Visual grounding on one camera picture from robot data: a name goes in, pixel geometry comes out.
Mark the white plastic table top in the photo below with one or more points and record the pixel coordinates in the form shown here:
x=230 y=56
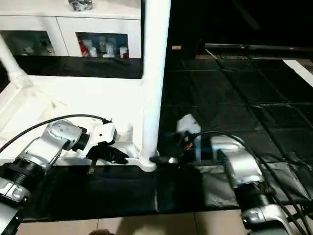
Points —
x=73 y=98

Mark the white plastic table leg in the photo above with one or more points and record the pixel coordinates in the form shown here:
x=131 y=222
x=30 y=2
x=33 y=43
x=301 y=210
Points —
x=12 y=63
x=154 y=63

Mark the black work mat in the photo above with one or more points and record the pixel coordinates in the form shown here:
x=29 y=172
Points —
x=220 y=98

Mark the small gold label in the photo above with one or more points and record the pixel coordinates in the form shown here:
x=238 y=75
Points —
x=176 y=47

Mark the red bottle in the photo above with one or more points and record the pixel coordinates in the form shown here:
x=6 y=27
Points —
x=82 y=48

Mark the black flat bar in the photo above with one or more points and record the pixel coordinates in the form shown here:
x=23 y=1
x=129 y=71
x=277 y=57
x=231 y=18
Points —
x=259 y=48

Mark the white board strip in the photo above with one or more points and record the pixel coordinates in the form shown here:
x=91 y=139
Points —
x=299 y=71

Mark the white cabinet with glass doors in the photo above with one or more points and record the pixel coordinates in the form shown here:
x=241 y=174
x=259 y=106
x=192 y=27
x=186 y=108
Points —
x=63 y=22

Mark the black bundle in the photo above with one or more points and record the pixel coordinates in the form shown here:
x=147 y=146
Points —
x=80 y=4

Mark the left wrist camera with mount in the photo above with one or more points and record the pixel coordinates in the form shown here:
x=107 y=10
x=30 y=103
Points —
x=100 y=136

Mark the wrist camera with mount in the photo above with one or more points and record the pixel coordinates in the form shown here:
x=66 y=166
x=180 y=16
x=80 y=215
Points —
x=188 y=125
x=100 y=136

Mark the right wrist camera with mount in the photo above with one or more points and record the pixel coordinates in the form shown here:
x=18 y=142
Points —
x=188 y=125

